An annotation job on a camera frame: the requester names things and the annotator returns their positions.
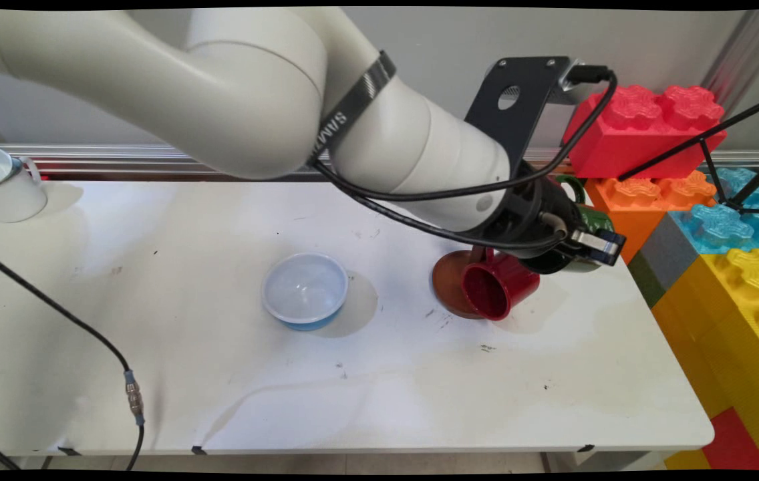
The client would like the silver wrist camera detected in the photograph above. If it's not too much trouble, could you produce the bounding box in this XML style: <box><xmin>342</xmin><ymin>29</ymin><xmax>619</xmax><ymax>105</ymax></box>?
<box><xmin>557</xmin><ymin>60</ymin><xmax>594</xmax><ymax>104</ymax></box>

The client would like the giant blue toy brick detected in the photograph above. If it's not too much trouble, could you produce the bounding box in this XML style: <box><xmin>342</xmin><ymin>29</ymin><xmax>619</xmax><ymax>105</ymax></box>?
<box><xmin>670</xmin><ymin>167</ymin><xmax>759</xmax><ymax>255</ymax></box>

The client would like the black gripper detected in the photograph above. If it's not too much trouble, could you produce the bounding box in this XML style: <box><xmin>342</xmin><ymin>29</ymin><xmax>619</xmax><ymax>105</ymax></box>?
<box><xmin>486</xmin><ymin>164</ymin><xmax>626</xmax><ymax>267</ymax></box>

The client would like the giant grey green toy brick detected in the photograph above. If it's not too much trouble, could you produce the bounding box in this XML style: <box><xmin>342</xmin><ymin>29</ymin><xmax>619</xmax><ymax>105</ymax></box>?
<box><xmin>627</xmin><ymin>212</ymin><xmax>701</xmax><ymax>309</ymax></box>

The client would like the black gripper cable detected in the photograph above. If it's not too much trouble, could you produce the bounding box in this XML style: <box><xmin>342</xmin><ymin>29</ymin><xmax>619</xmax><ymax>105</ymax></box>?
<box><xmin>316</xmin><ymin>167</ymin><xmax>571</xmax><ymax>253</ymax></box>

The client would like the black camera cable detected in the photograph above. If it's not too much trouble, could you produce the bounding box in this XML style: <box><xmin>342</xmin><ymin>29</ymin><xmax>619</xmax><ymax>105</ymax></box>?
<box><xmin>309</xmin><ymin>65</ymin><xmax>619</xmax><ymax>201</ymax></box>

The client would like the red mug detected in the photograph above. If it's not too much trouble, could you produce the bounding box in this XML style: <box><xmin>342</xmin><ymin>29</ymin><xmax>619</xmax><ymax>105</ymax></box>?
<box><xmin>461</xmin><ymin>246</ymin><xmax>541</xmax><ymax>321</ymax></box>

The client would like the black cable with metal connector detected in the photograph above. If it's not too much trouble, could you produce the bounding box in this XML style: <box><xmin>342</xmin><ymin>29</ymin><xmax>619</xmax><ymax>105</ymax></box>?
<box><xmin>0</xmin><ymin>242</ymin><xmax>146</xmax><ymax>472</ymax></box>

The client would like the giant red toy brick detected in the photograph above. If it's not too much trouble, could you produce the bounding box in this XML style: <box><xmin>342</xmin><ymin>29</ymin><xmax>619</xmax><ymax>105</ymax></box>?
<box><xmin>562</xmin><ymin>84</ymin><xmax>729</xmax><ymax>180</ymax></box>

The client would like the white enamel mug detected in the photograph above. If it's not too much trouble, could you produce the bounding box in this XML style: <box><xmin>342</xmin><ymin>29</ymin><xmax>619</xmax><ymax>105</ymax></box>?
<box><xmin>0</xmin><ymin>144</ymin><xmax>48</xmax><ymax>224</ymax></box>

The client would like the giant orange toy brick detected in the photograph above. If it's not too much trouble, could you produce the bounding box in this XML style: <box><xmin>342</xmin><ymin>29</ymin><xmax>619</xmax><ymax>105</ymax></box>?
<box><xmin>583</xmin><ymin>170</ymin><xmax>718</xmax><ymax>265</ymax></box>

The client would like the aluminium rail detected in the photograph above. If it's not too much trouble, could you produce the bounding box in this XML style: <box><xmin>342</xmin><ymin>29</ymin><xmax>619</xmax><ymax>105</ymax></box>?
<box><xmin>0</xmin><ymin>144</ymin><xmax>759</xmax><ymax>182</ymax></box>

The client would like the black velcro strap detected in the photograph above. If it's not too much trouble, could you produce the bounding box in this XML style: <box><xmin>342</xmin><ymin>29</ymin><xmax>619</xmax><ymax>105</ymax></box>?
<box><xmin>306</xmin><ymin>50</ymin><xmax>397</xmax><ymax>168</ymax></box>

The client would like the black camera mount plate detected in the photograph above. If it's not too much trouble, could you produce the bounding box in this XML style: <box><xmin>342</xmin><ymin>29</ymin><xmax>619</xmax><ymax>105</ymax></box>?
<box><xmin>463</xmin><ymin>57</ymin><xmax>574</xmax><ymax>181</ymax></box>

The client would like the brown wooden mug tree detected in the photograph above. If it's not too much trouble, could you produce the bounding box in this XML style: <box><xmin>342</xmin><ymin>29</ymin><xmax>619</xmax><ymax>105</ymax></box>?
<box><xmin>431</xmin><ymin>246</ymin><xmax>490</xmax><ymax>320</ymax></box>

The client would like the dark green mug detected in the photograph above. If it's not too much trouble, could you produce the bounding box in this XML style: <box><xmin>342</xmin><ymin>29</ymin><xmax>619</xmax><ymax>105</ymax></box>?
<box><xmin>523</xmin><ymin>174</ymin><xmax>615</xmax><ymax>275</ymax></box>

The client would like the black tripod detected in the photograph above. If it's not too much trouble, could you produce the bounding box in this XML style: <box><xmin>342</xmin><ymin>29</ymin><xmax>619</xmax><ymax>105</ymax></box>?
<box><xmin>617</xmin><ymin>88</ymin><xmax>759</xmax><ymax>216</ymax></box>

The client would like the white bowl with blue outside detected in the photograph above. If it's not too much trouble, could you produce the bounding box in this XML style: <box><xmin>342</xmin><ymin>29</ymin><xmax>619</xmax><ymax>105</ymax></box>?
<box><xmin>261</xmin><ymin>252</ymin><xmax>350</xmax><ymax>332</ymax></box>

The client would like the flat red toy brick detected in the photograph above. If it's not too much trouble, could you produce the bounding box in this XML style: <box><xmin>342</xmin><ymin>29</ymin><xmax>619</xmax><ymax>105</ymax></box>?
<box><xmin>702</xmin><ymin>408</ymin><xmax>759</xmax><ymax>472</ymax></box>

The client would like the giant yellow toy brick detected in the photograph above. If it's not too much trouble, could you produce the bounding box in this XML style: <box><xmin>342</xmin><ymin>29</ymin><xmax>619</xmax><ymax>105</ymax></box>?
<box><xmin>650</xmin><ymin>249</ymin><xmax>759</xmax><ymax>472</ymax></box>

